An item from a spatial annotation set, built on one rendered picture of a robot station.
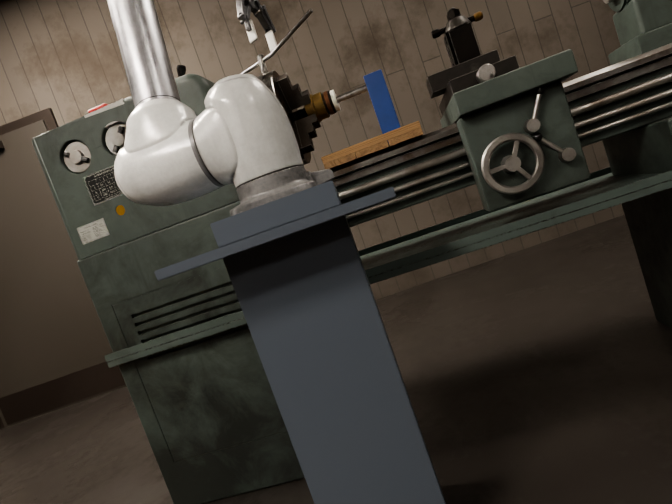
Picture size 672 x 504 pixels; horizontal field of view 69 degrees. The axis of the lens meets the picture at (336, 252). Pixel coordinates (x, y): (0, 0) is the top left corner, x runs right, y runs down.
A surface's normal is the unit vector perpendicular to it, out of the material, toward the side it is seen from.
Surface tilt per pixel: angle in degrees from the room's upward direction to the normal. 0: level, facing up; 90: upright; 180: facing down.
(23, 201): 90
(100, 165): 90
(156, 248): 90
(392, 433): 90
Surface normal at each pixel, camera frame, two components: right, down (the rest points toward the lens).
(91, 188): -0.15, 0.14
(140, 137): -0.34, -0.11
